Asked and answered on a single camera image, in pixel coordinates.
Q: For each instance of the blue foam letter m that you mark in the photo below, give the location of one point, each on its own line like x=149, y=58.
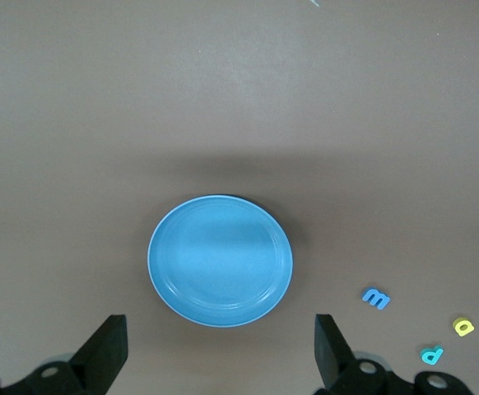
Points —
x=375, y=298

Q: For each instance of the yellow foam letter a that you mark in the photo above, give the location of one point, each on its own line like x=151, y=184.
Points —
x=457, y=322

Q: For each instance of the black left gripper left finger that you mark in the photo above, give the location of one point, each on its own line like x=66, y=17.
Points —
x=101, y=358

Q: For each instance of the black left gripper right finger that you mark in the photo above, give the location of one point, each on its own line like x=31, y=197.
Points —
x=332, y=362

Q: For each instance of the blue plate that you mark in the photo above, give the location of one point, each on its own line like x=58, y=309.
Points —
x=219, y=263

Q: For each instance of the teal foam letter p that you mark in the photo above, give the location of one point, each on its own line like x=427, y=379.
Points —
x=438, y=351

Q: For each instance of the brown table cover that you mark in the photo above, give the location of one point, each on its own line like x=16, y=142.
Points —
x=99, y=103

